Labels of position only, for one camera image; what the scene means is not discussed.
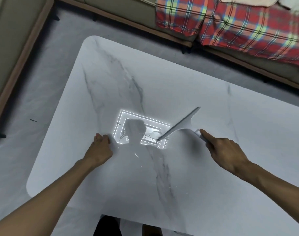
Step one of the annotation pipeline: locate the person's left hand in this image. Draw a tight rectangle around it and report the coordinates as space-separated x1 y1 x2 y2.
84 133 114 168

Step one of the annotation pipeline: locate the person's right hand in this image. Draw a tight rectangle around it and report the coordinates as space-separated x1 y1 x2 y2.
199 129 254 175

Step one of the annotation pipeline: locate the white squeegee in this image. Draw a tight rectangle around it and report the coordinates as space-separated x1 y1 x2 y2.
156 107 209 146

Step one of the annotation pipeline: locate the person's right forearm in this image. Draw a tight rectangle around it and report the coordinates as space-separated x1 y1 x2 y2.
234 163 299 220

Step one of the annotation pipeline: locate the person's left forearm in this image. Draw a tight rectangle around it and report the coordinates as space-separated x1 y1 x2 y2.
0 158 101 236

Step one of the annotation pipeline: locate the person's left leg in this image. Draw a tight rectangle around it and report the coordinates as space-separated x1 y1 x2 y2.
93 215 122 236

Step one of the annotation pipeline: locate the person's leg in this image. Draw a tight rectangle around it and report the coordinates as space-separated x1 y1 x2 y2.
141 223 164 236
93 215 122 236

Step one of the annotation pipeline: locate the person's right leg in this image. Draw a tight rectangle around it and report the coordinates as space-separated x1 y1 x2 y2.
141 223 164 236

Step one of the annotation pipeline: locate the beige sofa with wooden base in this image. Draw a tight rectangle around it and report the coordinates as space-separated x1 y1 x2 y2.
53 0 299 94
0 0 60 139

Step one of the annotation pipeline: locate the red plaid blanket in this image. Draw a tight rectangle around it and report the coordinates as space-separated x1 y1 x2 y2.
155 0 299 69

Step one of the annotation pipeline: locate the cream cloth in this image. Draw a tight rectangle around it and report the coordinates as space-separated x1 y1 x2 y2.
217 0 281 8

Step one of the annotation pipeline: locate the white fluffy cloth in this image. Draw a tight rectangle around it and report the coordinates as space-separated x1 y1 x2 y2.
279 0 299 14

